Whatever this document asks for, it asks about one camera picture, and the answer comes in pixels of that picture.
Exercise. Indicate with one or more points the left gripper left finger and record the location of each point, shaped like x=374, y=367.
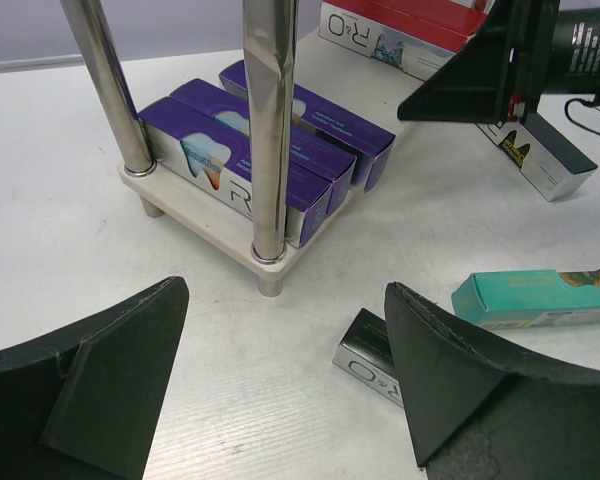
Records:
x=83, y=401

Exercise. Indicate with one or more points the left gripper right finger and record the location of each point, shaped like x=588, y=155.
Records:
x=481, y=407

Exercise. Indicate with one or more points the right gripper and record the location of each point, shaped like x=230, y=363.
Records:
x=522, y=49

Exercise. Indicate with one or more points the black toothpaste box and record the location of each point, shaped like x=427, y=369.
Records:
x=364, y=352
x=549, y=161

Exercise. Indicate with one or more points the teal toothpaste box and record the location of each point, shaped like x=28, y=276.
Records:
x=529, y=299

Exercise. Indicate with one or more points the red silver toothpaste box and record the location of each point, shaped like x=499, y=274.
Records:
x=458, y=17

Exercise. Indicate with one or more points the white two-tier shelf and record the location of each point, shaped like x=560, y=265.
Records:
x=269, y=30

